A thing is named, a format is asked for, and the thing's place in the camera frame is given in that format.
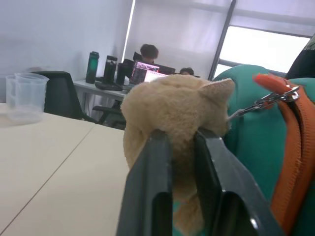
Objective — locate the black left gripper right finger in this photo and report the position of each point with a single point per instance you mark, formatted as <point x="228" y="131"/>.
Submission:
<point x="229" y="182"/>

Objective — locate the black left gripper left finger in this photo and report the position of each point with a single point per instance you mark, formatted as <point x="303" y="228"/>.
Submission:
<point x="145" y="186"/>

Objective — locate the tan plush toy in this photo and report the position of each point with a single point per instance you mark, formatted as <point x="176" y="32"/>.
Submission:
<point x="172" y="105"/>

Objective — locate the orange and teal backpack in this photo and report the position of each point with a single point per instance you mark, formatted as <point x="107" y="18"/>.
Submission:
<point x="256" y="147"/>

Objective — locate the black office chair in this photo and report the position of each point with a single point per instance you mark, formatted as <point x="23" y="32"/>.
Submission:
<point x="110" y="114"/>

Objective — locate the silver metal clasp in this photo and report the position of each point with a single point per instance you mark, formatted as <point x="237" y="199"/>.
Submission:
<point x="268" y="99"/>

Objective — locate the flat black desk item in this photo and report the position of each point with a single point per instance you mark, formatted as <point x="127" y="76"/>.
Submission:
<point x="108" y="86"/>

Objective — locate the lit computer screen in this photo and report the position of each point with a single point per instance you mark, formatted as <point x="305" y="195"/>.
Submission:
<point x="142" y="72"/>

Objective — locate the short black bottle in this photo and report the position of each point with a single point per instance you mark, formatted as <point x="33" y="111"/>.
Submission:
<point x="121" y="73"/>

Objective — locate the white desk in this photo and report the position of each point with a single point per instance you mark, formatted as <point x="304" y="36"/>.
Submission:
<point x="86" y="87"/>

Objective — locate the seated person with dark hair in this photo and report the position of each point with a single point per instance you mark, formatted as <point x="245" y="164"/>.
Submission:
<point x="186" y="71"/>

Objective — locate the black monitor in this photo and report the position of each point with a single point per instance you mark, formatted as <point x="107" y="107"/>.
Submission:
<point x="167" y="68"/>

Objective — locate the tall black bottle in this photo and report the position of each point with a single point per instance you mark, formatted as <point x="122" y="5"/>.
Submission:
<point x="109" y="70"/>

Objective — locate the black plastic chair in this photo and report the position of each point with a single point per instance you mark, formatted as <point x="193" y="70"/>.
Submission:
<point x="61" y="96"/>

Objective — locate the green and black bottle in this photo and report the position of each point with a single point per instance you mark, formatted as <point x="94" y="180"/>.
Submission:
<point x="92" y="67"/>

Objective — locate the person with dark curly hair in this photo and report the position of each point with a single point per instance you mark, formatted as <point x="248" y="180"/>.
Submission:
<point x="148" y="52"/>

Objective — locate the black garment with green print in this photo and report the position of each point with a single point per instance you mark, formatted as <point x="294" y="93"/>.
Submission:
<point x="304" y="64"/>

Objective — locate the clear plastic measuring cup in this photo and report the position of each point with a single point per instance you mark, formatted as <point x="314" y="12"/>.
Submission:
<point x="30" y="98"/>

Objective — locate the dark window frame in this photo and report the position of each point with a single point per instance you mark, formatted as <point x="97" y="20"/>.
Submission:
<point x="222" y="37"/>

